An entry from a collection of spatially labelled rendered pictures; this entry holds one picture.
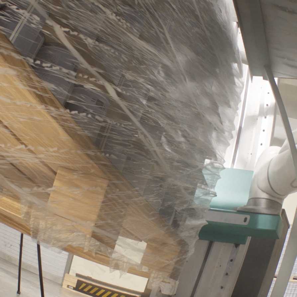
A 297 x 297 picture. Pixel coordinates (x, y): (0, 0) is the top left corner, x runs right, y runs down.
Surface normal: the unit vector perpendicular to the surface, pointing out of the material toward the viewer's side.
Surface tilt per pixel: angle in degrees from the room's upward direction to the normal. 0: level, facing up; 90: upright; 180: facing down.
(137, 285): 90
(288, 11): 180
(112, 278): 90
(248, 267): 90
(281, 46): 180
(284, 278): 90
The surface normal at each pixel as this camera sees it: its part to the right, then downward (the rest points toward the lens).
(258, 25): -0.27, 0.91
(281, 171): -0.93, 0.11
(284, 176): -0.83, 0.35
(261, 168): -0.89, -0.39
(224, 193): -0.40, -0.39
